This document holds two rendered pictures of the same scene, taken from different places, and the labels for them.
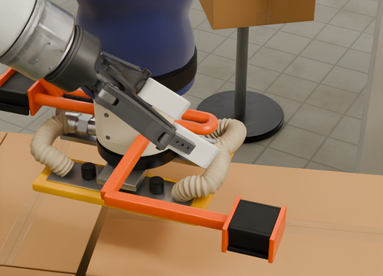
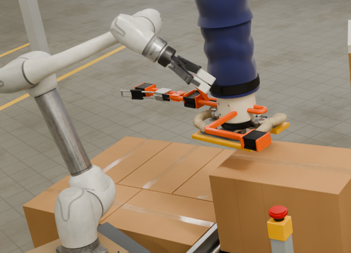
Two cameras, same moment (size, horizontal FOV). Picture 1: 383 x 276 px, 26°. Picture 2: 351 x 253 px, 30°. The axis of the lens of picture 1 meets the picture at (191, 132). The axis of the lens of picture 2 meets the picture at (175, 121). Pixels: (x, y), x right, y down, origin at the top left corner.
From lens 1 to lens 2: 1.53 m
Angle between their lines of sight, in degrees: 29
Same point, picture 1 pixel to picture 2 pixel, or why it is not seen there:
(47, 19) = (155, 41)
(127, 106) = (177, 68)
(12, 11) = (144, 38)
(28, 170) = not seen: hidden behind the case
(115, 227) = (229, 161)
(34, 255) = not seen: hidden behind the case
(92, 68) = (169, 57)
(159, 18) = (233, 60)
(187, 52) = (248, 76)
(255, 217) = (254, 134)
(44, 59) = (154, 54)
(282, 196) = (311, 155)
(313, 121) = not seen: outside the picture
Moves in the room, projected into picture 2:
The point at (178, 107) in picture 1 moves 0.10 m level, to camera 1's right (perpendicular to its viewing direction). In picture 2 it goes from (211, 80) to (236, 79)
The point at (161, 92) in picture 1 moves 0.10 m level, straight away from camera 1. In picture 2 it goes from (204, 73) to (213, 65)
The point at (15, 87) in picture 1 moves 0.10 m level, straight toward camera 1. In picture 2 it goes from (191, 96) to (187, 104)
